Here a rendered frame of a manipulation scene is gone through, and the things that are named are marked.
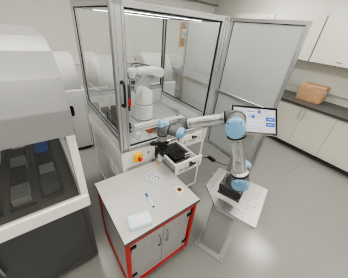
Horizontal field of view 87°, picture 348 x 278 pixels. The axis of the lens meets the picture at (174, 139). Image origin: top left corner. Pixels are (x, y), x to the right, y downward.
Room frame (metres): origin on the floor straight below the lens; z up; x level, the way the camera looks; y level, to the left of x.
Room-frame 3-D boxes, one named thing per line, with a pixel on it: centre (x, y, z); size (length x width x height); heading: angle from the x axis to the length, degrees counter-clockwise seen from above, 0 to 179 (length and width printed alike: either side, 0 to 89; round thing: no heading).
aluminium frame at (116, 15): (1.89, 0.33, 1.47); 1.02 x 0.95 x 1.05; 130
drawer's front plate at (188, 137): (1.69, -0.19, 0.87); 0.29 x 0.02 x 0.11; 130
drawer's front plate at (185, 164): (1.25, -0.15, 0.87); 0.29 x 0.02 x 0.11; 130
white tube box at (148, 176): (1.13, 0.14, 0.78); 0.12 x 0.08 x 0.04; 56
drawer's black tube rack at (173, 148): (1.40, -0.02, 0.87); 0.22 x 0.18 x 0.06; 40
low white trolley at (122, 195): (1.00, 0.17, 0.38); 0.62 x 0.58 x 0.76; 130
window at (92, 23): (1.57, 0.71, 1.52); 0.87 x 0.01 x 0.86; 40
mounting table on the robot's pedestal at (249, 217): (1.08, -0.54, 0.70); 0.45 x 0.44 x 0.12; 59
